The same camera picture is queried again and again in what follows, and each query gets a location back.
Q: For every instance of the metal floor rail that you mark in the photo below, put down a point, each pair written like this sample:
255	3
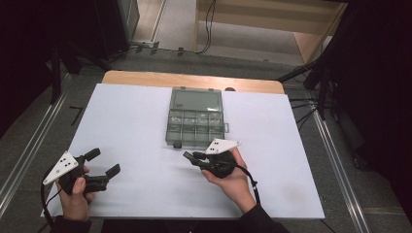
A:
340	174
30	145

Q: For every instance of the wooden table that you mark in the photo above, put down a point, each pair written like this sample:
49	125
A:
142	79

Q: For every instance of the light wooden shelf unit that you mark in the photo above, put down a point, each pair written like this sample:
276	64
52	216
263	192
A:
268	22

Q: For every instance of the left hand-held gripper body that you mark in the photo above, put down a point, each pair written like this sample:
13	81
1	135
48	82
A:
64	166

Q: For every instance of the white table mat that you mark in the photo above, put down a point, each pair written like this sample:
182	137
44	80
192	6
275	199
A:
129	129

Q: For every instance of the dark cabinet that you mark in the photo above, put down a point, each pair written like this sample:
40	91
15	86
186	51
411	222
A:
113	26

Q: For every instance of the power strip with plugs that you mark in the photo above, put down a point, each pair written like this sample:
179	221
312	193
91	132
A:
147	45

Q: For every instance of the black metal stand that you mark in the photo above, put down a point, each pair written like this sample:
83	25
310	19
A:
56	76
322	87

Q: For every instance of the person's left hand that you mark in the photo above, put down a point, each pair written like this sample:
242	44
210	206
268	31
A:
76	204

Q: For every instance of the person's right hand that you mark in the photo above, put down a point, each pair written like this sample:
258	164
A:
233	187

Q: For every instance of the grey transparent compartment box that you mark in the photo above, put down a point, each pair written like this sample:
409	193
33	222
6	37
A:
195	119

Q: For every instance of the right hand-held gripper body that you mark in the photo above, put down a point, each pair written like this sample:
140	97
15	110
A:
222	145

